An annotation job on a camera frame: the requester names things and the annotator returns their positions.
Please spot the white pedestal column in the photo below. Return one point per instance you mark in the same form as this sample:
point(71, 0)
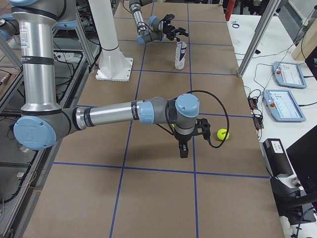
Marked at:
point(113, 65)

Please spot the red cylinder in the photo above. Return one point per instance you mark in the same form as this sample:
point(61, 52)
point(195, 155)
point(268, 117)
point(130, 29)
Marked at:
point(229, 9)

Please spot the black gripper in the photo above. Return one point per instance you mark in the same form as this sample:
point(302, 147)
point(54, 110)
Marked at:
point(181, 138)
point(170, 32)

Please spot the yellow Wilson tennis ball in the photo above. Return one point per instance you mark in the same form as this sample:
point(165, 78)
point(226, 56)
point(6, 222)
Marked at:
point(223, 134)

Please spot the near teach pendant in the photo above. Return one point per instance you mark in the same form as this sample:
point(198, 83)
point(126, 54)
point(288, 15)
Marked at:
point(282, 106)

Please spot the teach pendant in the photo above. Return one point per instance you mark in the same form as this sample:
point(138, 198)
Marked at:
point(289, 75)
point(282, 106)

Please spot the clear tennis ball can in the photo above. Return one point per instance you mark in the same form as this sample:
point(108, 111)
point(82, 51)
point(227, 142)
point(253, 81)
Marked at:
point(180, 53)

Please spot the black monitor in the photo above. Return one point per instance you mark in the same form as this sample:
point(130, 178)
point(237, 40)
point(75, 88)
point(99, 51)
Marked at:
point(303, 157)

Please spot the far teach pendant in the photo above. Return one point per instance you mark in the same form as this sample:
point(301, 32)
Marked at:
point(289, 75)

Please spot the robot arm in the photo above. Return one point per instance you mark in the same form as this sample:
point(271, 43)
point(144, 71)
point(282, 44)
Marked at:
point(43, 120)
point(157, 29)

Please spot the small electronics board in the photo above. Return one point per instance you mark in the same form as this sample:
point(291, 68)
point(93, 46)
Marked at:
point(256, 113)

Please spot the black box with label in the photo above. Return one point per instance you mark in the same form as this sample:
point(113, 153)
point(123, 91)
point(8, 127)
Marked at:
point(277, 161)

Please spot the aluminium frame post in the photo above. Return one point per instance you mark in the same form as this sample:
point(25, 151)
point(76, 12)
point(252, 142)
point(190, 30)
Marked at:
point(259, 32)

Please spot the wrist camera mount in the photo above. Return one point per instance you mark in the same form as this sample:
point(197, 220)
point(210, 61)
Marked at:
point(168, 18)
point(202, 127)

